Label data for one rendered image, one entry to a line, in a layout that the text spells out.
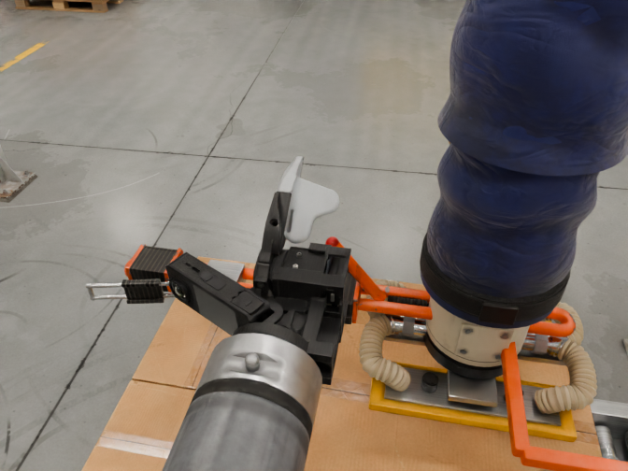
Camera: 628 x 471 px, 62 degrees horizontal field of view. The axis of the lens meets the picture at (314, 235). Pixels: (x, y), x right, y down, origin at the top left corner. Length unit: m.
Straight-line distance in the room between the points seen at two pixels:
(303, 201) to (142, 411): 1.30
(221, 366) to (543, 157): 0.44
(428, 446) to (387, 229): 2.14
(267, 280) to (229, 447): 0.16
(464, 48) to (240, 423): 0.48
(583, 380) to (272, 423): 0.71
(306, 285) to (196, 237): 2.71
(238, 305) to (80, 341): 2.31
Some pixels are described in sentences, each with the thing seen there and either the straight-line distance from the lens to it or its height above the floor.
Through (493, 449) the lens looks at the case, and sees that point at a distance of 1.18.
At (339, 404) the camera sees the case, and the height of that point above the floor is 0.94.
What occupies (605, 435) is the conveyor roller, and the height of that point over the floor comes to 0.55.
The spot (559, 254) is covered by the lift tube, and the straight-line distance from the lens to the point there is 0.78.
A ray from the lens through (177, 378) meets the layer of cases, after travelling 1.76.
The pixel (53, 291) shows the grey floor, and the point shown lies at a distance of 3.05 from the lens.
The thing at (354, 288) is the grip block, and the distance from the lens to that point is 0.95.
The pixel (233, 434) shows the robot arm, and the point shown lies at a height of 1.63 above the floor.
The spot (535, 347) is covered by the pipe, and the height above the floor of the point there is 1.20.
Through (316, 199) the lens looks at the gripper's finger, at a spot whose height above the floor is 1.64.
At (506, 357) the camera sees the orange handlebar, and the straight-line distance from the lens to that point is 0.90.
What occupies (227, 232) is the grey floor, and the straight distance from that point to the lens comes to 3.15.
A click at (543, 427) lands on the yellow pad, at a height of 1.14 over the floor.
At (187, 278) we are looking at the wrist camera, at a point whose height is 1.60.
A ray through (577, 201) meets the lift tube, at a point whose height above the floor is 1.55.
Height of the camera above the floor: 1.92
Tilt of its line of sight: 39 degrees down
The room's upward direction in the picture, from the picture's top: straight up
